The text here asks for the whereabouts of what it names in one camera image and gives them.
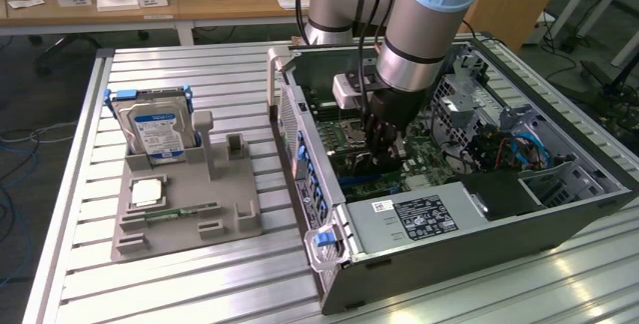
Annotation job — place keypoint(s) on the hard disk in blue carrier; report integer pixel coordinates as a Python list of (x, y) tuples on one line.
[(154, 129)]

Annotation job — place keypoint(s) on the blue expansion slot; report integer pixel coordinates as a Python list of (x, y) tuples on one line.
[(364, 180)]

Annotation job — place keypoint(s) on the green RAM stick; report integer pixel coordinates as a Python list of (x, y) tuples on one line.
[(169, 213)]

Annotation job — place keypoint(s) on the grey power supply unit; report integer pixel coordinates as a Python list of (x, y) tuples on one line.
[(378, 232)]

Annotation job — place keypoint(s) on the metal disk bay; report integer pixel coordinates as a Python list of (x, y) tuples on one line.
[(467, 110)]

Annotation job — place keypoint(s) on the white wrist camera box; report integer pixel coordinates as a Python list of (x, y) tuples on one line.
[(346, 92)]

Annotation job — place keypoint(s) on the black office chair base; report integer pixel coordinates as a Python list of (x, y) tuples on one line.
[(54, 49)]

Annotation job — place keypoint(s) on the wooden desk white frame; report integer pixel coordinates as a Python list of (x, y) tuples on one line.
[(214, 6)]

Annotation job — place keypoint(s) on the wooden cabinet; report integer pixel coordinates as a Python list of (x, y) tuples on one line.
[(519, 2)]

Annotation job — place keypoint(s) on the green motherboard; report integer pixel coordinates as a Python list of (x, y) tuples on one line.
[(424, 153)]

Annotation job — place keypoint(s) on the grey parts rack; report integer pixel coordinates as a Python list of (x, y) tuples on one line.
[(189, 197)]

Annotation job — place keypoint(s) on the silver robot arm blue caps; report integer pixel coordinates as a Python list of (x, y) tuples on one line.
[(413, 39)]

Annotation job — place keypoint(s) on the black open PC case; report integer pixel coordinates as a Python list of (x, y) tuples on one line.
[(449, 264)]

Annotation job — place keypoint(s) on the CPU socket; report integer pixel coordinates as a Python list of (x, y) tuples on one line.
[(350, 135)]

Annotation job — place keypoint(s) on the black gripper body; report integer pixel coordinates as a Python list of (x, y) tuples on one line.
[(396, 109)]

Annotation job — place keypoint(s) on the silver CPU chip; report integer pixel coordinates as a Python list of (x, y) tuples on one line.
[(146, 192)]

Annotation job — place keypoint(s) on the white paper label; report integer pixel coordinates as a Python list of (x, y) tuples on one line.
[(24, 3)]

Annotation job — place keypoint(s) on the blue case latch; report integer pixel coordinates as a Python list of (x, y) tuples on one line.
[(322, 239)]

